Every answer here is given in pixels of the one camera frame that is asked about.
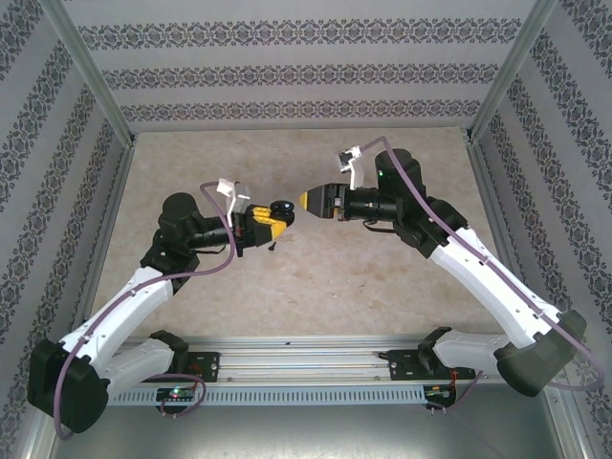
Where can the black round charging case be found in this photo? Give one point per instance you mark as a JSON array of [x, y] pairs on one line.
[[277, 206]]

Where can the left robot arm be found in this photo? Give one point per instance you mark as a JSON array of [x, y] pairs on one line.
[[119, 311]]

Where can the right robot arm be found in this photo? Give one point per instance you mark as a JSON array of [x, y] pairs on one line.
[[483, 291]]

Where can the grey metal sheet panel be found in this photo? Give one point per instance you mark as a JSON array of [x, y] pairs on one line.
[[306, 435]]

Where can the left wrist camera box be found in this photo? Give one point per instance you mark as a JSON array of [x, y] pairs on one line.
[[243, 195]]

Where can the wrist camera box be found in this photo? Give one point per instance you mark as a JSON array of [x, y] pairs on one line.
[[243, 195], [356, 174]]

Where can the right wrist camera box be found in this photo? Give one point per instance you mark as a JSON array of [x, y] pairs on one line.
[[356, 174]]

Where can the left aluminium side rail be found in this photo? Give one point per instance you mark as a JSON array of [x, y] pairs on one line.
[[107, 225]]

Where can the aluminium side rail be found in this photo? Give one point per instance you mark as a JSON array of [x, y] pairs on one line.
[[488, 191], [107, 225]]

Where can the right aluminium side rail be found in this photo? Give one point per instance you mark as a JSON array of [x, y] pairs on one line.
[[488, 191]]

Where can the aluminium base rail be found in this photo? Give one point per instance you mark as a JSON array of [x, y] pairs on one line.
[[306, 358]]

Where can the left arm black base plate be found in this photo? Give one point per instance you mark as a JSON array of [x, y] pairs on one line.
[[208, 365]]

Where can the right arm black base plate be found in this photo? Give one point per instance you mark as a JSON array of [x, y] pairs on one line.
[[401, 365]]

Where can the left aluminium frame post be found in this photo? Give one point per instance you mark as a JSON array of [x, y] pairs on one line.
[[88, 67]]

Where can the aluminium frame post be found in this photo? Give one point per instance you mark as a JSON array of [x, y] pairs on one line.
[[513, 67], [88, 67]]

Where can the right aluminium frame post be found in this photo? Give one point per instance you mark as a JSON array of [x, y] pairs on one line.
[[513, 67]]

